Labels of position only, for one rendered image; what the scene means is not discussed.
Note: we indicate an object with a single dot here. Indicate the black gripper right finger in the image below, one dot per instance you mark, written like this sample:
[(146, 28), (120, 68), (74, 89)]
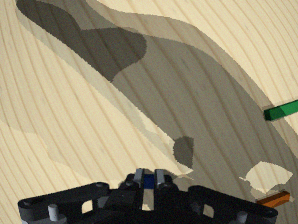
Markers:
[(176, 207)]

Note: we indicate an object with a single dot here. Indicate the orange rod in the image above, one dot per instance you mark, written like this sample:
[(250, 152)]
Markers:
[(275, 200)]

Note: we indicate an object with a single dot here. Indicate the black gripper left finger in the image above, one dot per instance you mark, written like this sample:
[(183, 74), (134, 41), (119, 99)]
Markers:
[(65, 206)]

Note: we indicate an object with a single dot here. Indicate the small dark blue block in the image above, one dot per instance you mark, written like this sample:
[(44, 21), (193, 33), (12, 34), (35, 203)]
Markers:
[(148, 181)]

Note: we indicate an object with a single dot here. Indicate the green rod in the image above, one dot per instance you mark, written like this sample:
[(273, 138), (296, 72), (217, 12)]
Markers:
[(281, 110)]

